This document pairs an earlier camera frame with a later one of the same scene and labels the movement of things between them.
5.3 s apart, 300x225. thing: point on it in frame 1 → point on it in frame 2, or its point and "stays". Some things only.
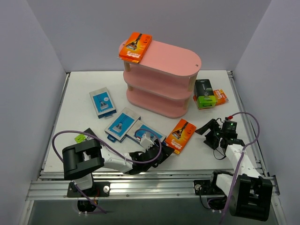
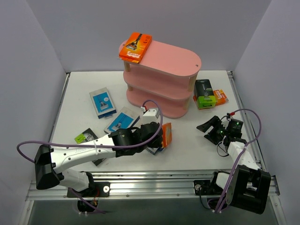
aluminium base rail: (128, 185) stays
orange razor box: (135, 48) stays
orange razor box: (180, 136) → (167, 134)
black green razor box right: (204, 93) stays
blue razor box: (117, 128) stays
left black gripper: (155, 154) → (158, 141)
